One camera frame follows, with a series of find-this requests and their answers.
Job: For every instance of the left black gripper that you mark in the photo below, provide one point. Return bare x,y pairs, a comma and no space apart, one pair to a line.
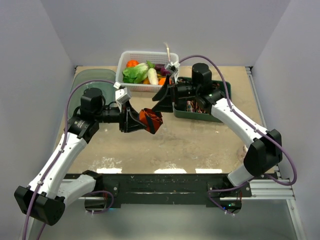
127,122

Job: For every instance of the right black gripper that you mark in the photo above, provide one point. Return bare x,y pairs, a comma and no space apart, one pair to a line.
166,104

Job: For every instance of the orange navy striped tie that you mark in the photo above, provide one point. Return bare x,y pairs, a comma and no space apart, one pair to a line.
152,120

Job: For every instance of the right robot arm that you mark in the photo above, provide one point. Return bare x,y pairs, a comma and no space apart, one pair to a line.
263,146

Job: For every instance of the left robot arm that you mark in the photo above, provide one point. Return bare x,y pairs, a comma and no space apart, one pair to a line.
44,199

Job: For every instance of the paper tape roll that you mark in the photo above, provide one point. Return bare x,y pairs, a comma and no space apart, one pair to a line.
241,153

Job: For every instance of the orange fruit front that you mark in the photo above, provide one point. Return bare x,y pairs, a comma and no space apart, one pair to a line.
163,80

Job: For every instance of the green compartment tray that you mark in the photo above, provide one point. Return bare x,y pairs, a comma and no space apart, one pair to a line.
199,114

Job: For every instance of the colourful rolled tie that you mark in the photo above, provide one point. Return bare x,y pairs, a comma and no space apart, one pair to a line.
190,107

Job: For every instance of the white radish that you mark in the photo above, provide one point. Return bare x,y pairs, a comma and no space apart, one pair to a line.
152,76

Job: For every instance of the purple onion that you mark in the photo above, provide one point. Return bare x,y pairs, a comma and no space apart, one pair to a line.
162,71

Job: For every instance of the clear teal plastic container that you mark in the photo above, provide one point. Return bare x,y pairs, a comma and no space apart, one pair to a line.
102,79

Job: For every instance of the green lettuce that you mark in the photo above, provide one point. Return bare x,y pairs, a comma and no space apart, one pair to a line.
135,75

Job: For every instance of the white perforated basket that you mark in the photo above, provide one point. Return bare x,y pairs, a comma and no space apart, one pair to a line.
151,58

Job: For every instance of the orange pepper back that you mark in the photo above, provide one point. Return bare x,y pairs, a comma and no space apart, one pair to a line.
132,63

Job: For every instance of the garlic stalk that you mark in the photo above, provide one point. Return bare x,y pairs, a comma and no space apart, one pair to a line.
167,51

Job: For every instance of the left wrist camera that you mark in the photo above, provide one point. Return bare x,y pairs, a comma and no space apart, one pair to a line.
122,94

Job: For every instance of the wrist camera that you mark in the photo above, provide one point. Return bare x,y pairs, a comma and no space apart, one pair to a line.
173,67
122,94

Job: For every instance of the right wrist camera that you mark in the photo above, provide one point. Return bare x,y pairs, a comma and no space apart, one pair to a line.
173,67

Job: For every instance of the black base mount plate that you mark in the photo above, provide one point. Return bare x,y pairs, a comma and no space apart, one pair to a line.
168,189

